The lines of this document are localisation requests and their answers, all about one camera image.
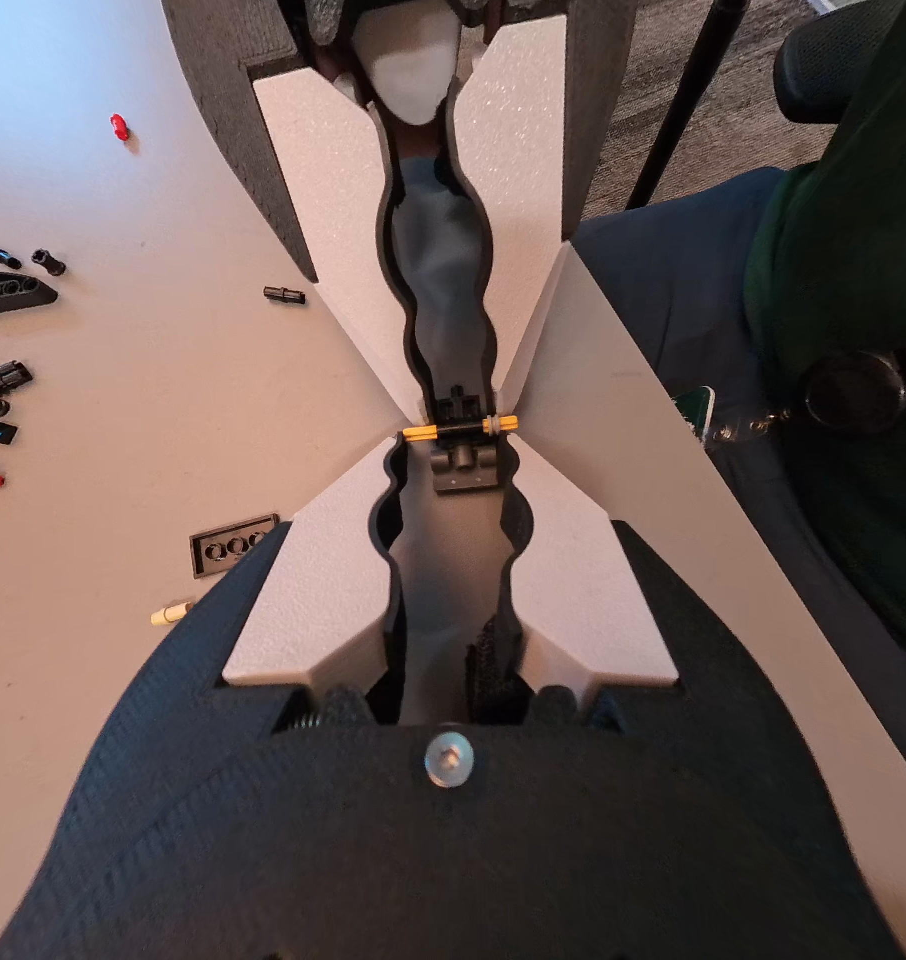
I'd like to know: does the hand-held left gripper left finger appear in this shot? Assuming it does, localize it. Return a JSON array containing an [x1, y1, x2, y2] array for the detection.
[[220, 433, 411, 706]]

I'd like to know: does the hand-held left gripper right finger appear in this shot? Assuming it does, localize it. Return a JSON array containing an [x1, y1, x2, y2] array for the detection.
[[496, 435, 681, 695]]

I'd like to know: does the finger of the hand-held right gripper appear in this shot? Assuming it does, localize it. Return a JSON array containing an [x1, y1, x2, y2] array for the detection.
[[442, 12, 568, 414], [252, 67, 435, 423]]

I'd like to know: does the lego assembly with yellow axle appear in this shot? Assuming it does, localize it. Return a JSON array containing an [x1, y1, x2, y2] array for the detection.
[[402, 386, 520, 495]]

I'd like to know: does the pile of lego pieces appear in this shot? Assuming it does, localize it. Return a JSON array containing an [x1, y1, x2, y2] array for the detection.
[[0, 240, 68, 492]]

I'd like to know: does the dark lego plate with holes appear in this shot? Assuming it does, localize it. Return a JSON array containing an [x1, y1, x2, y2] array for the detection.
[[189, 513, 282, 579]]

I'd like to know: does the person's right hand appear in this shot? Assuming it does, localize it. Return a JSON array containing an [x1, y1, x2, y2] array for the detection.
[[389, 116, 456, 163]]

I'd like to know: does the black table leg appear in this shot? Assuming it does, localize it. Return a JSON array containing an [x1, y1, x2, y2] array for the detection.
[[624, 0, 752, 213]]

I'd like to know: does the person in green top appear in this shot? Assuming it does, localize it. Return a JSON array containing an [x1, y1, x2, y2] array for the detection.
[[573, 167, 906, 796]]

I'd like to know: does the green badge card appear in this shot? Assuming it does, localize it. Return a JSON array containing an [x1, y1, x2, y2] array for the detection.
[[672, 385, 718, 438]]

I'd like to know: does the black office chair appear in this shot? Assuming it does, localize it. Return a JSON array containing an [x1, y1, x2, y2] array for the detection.
[[774, 0, 906, 126]]

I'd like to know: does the black badge reel with clip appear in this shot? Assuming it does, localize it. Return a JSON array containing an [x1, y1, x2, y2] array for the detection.
[[711, 348, 906, 447]]

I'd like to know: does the person's green shirt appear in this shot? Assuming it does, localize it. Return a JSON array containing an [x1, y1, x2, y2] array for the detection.
[[744, 0, 906, 669]]

